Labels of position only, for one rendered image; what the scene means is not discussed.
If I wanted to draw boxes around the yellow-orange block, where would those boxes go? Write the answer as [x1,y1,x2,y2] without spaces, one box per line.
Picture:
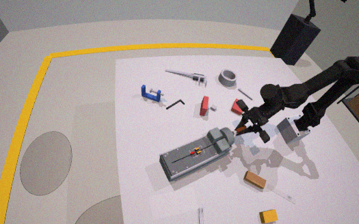
[259,209,278,223]

